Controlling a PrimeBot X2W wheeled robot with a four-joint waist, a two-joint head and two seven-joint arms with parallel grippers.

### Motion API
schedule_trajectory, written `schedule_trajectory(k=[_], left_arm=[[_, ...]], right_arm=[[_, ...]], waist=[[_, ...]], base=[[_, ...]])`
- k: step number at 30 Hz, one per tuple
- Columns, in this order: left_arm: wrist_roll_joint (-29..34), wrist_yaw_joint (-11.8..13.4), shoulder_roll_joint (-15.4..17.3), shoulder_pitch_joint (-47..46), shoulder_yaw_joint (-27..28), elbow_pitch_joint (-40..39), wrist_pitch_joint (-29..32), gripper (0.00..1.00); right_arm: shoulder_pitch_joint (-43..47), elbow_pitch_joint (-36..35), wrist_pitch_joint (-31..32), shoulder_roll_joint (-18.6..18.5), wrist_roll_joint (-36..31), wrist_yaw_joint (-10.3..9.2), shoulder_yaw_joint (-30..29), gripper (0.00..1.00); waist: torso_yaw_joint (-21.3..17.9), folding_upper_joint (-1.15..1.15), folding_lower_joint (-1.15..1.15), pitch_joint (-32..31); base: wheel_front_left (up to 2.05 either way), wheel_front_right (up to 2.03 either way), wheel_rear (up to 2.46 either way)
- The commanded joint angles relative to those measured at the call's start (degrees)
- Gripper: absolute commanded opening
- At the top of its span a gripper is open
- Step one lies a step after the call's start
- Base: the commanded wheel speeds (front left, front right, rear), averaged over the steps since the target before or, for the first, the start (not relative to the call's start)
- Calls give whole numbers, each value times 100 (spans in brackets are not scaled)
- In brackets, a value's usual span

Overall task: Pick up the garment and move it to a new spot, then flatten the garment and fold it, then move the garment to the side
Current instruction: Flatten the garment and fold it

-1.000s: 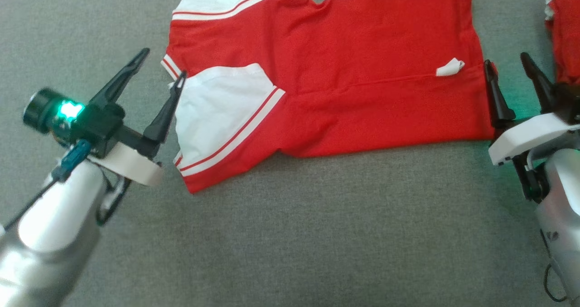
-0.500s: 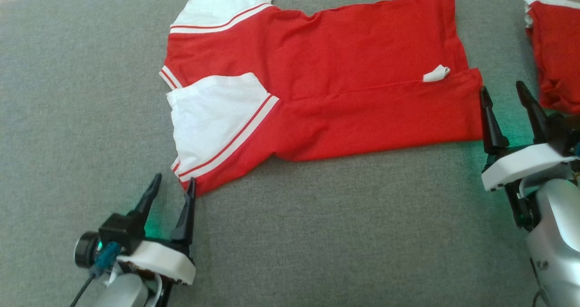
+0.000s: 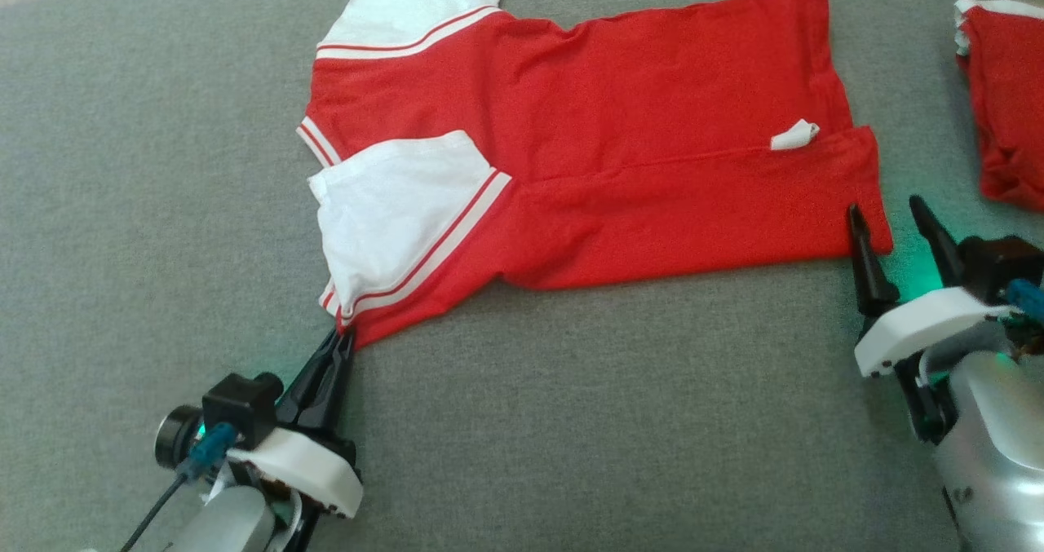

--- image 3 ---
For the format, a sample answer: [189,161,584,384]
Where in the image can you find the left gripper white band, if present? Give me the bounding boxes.
[227,330,364,520]

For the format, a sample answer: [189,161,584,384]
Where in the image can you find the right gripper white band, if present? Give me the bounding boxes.
[847,195,1014,378]

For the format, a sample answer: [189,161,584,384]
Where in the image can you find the red shorts with white stripe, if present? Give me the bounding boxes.
[953,0,1044,213]

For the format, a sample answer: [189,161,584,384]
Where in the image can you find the red jersey with white sleeves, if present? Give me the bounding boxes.
[296,0,894,351]

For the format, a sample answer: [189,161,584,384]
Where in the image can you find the grey sofa seat cushion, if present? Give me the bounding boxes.
[0,0,1044,552]

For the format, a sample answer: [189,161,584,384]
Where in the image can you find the teal-plug left camera cable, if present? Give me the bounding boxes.
[121,422,239,552]

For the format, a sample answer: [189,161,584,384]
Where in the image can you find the teal-plug camera cable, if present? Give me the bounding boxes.
[121,422,239,552]
[1005,279,1044,329]

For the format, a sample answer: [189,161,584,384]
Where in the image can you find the teal-plug right camera cable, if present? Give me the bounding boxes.
[1005,279,1044,329]

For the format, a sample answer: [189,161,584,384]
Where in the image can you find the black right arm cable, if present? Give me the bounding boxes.
[893,355,957,445]

